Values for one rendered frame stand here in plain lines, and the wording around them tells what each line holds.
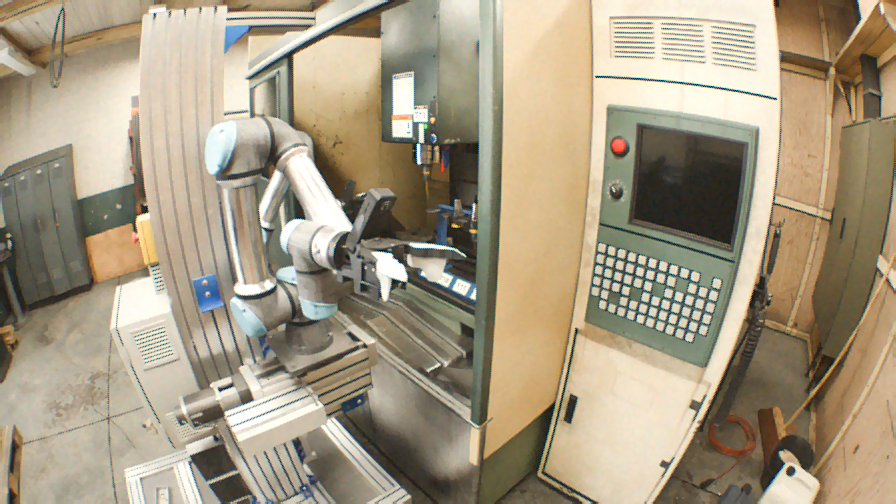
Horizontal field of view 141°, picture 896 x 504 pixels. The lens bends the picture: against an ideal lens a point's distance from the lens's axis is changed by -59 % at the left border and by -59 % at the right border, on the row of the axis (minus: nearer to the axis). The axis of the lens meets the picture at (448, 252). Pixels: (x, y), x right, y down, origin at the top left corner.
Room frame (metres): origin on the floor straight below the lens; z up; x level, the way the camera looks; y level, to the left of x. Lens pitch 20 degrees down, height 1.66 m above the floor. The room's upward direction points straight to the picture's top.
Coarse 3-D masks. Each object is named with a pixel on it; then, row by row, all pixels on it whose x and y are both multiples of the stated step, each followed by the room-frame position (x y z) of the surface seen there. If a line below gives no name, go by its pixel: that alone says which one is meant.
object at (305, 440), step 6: (276, 330) 1.02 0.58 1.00; (282, 330) 1.10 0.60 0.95; (264, 336) 0.99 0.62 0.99; (270, 354) 0.95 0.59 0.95; (294, 438) 0.97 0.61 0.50; (300, 438) 0.99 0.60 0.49; (306, 438) 1.02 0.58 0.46; (306, 444) 1.00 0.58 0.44; (306, 450) 0.99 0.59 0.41; (312, 450) 1.03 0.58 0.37; (306, 456) 0.99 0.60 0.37
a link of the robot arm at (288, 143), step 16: (288, 128) 0.87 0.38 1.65; (288, 144) 0.85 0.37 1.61; (304, 144) 0.88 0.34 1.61; (272, 160) 0.85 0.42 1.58; (288, 160) 0.84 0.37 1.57; (304, 160) 0.85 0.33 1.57; (288, 176) 0.83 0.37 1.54; (304, 176) 0.82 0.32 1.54; (320, 176) 0.85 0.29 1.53; (304, 192) 0.81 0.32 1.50; (320, 192) 0.81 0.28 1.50; (304, 208) 0.81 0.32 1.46; (320, 208) 0.79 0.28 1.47; (336, 208) 0.81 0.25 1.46; (336, 224) 0.78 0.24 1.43
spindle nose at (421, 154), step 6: (414, 144) 1.99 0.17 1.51; (414, 150) 1.99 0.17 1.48; (420, 150) 1.97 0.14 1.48; (426, 150) 1.96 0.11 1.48; (432, 150) 1.97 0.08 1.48; (438, 150) 1.99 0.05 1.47; (414, 156) 1.99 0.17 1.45; (420, 156) 1.97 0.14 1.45; (426, 156) 1.96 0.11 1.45; (432, 156) 1.97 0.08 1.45; (438, 156) 1.99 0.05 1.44; (414, 162) 1.99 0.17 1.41; (420, 162) 1.97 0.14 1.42; (426, 162) 1.96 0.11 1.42; (432, 162) 1.97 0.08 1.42; (438, 162) 1.99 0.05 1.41
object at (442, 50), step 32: (416, 0) 1.77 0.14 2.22; (448, 0) 1.70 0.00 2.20; (384, 32) 1.96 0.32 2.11; (416, 32) 1.77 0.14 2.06; (448, 32) 1.70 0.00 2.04; (384, 64) 1.96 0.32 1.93; (416, 64) 1.77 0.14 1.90; (448, 64) 1.70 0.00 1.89; (384, 96) 1.96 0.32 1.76; (416, 96) 1.77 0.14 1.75; (448, 96) 1.70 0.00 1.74; (384, 128) 1.97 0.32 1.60; (416, 128) 1.77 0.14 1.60; (448, 128) 1.70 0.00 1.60
